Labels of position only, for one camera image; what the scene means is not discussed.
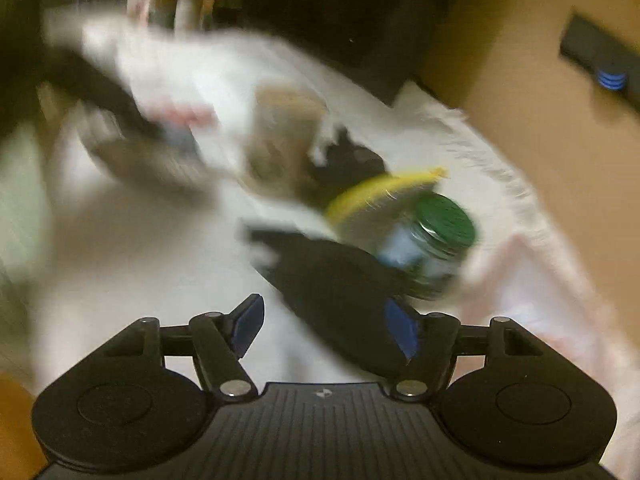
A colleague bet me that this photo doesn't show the black plush toy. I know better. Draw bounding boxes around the black plush toy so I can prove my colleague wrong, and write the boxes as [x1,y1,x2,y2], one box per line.
[246,128,410,378]

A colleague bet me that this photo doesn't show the white soft cloth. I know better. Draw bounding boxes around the white soft cloth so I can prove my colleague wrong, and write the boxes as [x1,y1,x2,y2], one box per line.
[44,8,326,182]

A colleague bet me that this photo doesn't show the blue striped black sock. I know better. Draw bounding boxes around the blue striped black sock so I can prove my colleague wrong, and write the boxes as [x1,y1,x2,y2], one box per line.
[594,68,628,92]

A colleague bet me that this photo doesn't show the white fluffy blanket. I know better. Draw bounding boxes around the white fluffy blanket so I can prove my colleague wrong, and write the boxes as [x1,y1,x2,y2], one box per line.
[1,32,639,479]

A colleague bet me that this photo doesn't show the black bar on wall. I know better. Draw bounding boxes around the black bar on wall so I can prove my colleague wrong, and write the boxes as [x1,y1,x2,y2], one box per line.
[560,14,639,110]

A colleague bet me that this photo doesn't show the green lid jar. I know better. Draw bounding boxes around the green lid jar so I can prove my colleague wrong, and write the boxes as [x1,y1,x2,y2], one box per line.
[341,192,477,300]

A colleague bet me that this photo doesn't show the yellow fuzzy strip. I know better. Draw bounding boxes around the yellow fuzzy strip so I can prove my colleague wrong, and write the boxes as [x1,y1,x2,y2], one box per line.
[324,167,448,226]

